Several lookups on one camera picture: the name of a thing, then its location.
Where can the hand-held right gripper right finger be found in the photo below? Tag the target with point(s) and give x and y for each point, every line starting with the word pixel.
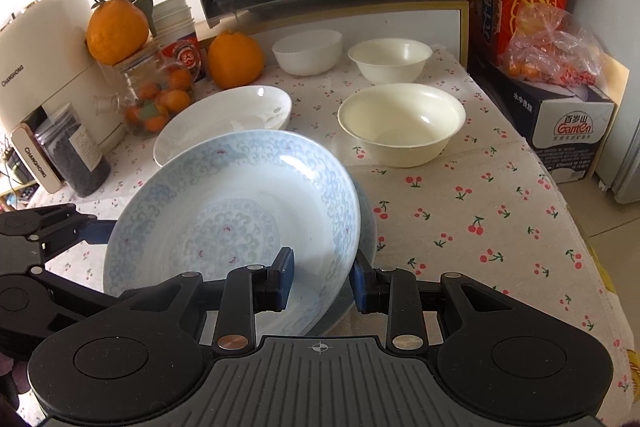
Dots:
pixel 360 284

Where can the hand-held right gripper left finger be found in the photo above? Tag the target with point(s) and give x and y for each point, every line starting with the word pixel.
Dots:
pixel 284 274

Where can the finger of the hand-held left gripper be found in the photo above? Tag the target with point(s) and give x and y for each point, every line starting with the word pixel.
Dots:
pixel 99 232
pixel 65 294

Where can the blue patterned porcelain bowl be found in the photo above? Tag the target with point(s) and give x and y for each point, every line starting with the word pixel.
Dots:
pixel 210 207

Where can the large cream bowl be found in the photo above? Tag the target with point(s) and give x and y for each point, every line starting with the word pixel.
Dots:
pixel 400 132

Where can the blue patterned plate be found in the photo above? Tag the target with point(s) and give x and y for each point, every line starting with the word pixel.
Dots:
pixel 368 227

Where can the clear jar of dark contents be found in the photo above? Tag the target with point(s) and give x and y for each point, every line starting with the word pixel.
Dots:
pixel 75 157

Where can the clear jar of small oranges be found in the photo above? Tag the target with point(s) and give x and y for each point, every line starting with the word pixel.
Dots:
pixel 150 114

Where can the cherry print tablecloth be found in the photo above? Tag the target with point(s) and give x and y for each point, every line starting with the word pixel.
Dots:
pixel 475 207

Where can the white plate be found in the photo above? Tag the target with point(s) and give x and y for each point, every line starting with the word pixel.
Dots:
pixel 225 112

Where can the white kitchen appliance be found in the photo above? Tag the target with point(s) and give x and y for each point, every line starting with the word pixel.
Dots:
pixel 40 57

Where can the red label clear tub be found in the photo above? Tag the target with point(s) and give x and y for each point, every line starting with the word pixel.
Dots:
pixel 184 54

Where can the orange with leaves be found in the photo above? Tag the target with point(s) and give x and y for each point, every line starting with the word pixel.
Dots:
pixel 117 34

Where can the small white bowl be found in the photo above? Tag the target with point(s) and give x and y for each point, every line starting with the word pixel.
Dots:
pixel 307 57

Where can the large orange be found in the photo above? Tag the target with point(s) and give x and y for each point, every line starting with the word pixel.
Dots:
pixel 235 59

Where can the small cream bowl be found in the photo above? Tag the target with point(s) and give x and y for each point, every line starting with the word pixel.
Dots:
pixel 390 64

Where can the stack of white paper cups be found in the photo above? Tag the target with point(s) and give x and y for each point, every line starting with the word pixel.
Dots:
pixel 172 14

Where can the dark cardboard box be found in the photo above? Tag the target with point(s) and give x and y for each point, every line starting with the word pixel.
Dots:
pixel 565 132

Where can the grey refrigerator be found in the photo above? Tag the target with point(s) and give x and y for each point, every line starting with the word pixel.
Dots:
pixel 625 147

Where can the plastic bag of oranges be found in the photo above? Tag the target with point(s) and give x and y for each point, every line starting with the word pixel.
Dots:
pixel 550 52

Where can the beige cardboard sheet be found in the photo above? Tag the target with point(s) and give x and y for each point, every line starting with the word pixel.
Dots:
pixel 617 74

